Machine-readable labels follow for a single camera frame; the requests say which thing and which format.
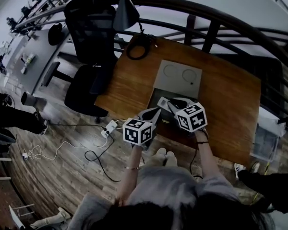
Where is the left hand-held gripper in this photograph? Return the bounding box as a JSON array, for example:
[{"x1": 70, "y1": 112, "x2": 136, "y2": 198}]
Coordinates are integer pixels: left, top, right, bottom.
[{"x1": 122, "y1": 107, "x2": 162, "y2": 148}]

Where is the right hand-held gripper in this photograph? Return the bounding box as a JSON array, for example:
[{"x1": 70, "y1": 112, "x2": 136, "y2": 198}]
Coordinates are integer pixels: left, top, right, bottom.
[{"x1": 167, "y1": 97, "x2": 208, "y2": 138}]

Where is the small white device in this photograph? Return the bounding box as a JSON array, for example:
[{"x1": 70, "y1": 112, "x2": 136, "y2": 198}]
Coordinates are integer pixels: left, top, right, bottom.
[{"x1": 156, "y1": 96, "x2": 170, "y2": 110}]

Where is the grey box with drawer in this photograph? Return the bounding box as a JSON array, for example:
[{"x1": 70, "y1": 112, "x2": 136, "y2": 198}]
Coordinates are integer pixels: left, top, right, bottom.
[{"x1": 147, "y1": 59, "x2": 203, "y2": 127}]

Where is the person's left forearm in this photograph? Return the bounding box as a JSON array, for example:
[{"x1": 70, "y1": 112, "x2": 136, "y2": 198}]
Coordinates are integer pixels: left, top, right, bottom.
[{"x1": 116, "y1": 144, "x2": 144, "y2": 206}]

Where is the person's right forearm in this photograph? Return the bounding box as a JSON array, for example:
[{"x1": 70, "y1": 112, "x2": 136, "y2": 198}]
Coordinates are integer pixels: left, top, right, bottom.
[{"x1": 195, "y1": 130, "x2": 228, "y2": 184}]

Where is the person's beige left shoe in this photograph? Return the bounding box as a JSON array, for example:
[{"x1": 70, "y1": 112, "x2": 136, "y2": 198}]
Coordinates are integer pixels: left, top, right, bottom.
[{"x1": 144, "y1": 147, "x2": 168, "y2": 168}]

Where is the person's beige shoe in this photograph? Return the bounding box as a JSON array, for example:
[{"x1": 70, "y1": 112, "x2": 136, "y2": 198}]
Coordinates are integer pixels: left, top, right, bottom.
[
  {"x1": 165, "y1": 151, "x2": 179, "y2": 168},
  {"x1": 144, "y1": 147, "x2": 168, "y2": 168}
]

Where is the white power strip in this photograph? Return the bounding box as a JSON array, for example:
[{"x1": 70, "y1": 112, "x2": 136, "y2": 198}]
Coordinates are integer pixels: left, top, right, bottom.
[{"x1": 100, "y1": 119, "x2": 119, "y2": 138}]

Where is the person's beige right shoe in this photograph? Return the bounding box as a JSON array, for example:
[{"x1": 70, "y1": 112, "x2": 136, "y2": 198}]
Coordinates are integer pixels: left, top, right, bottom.
[{"x1": 165, "y1": 151, "x2": 179, "y2": 168}]

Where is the person's grey shirt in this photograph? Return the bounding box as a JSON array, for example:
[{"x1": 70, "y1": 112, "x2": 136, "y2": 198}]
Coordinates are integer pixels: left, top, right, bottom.
[{"x1": 67, "y1": 165, "x2": 243, "y2": 230}]

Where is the clear plastic bin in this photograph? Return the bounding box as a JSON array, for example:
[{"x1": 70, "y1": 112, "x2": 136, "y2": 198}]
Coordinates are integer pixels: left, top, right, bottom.
[{"x1": 250, "y1": 114, "x2": 286, "y2": 162}]

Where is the black mesh office chair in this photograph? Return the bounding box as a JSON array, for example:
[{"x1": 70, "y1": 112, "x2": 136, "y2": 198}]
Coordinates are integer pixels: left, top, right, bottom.
[{"x1": 63, "y1": 0, "x2": 119, "y2": 124}]

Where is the black desk lamp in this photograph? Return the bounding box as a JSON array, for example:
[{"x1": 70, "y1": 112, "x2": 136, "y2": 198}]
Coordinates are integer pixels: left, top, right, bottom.
[{"x1": 112, "y1": 0, "x2": 141, "y2": 31}]

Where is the grey office desk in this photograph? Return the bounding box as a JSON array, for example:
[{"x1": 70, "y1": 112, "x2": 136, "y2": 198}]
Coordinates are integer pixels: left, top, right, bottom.
[{"x1": 0, "y1": 27, "x2": 72, "y2": 96}]

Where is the round black bag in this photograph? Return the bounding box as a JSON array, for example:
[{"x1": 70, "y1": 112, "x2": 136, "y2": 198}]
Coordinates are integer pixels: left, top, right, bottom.
[{"x1": 48, "y1": 23, "x2": 63, "y2": 46}]

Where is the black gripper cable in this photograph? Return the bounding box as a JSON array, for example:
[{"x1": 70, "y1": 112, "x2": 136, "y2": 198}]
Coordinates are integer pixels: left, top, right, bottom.
[{"x1": 189, "y1": 148, "x2": 204, "y2": 180}]

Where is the coiled black cable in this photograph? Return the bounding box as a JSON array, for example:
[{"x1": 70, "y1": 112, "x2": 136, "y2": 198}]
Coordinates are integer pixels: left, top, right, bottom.
[{"x1": 125, "y1": 33, "x2": 158, "y2": 60}]

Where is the long black floor cable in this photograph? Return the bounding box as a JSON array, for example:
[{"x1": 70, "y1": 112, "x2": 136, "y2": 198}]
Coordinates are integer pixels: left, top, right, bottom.
[{"x1": 48, "y1": 122, "x2": 122, "y2": 183}]

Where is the white charger cable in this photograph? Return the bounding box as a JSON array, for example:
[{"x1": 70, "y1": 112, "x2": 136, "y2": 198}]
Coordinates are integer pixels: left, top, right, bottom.
[{"x1": 22, "y1": 137, "x2": 109, "y2": 161}]

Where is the white stool frame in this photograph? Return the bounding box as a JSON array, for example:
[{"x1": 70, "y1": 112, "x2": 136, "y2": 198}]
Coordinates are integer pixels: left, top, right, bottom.
[{"x1": 0, "y1": 151, "x2": 12, "y2": 182}]

